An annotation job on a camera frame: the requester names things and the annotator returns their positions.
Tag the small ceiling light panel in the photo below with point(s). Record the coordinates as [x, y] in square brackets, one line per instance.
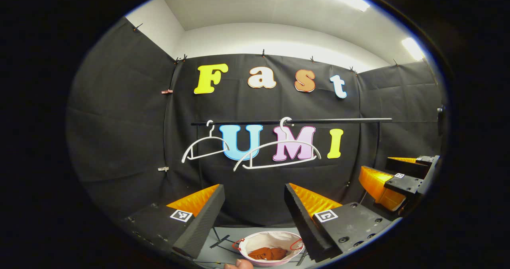
[413, 49]

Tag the pink and white laundry hamper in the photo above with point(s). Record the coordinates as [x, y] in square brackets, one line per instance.
[275, 239]

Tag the black garment rack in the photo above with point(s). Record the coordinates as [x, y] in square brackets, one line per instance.
[338, 120]

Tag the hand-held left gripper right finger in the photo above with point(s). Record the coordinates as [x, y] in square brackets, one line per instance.
[303, 221]

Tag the black backdrop cloth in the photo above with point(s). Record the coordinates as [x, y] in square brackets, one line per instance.
[119, 121]

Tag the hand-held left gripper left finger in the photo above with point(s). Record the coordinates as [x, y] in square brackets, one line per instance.
[205, 221]

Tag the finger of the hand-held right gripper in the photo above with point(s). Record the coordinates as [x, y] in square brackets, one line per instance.
[406, 185]
[414, 166]

